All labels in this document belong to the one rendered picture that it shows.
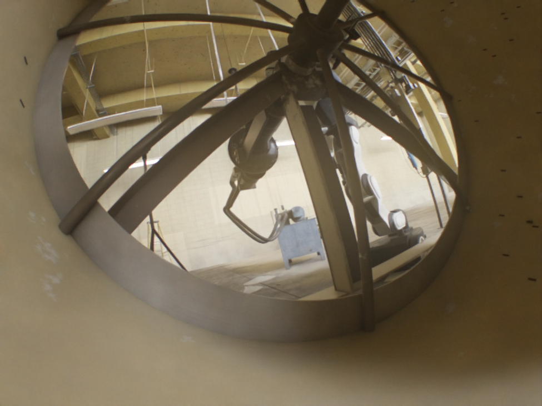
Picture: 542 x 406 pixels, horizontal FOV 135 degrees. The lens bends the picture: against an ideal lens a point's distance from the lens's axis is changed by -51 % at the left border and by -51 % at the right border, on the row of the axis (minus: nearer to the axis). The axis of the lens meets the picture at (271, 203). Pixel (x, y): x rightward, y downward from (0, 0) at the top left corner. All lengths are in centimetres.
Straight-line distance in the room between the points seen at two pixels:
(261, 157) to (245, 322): 100
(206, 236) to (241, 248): 141
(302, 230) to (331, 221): 217
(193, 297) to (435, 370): 37
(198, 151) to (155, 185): 13
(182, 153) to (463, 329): 69
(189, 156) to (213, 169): 886
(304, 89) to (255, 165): 62
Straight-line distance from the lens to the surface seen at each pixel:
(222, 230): 885
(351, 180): 48
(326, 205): 63
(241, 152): 122
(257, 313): 40
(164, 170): 57
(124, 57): 839
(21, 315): 20
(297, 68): 78
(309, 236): 279
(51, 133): 56
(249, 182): 144
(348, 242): 73
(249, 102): 68
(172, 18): 69
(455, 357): 38
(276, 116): 94
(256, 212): 918
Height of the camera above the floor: 39
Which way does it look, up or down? 9 degrees up
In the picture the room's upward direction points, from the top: 15 degrees counter-clockwise
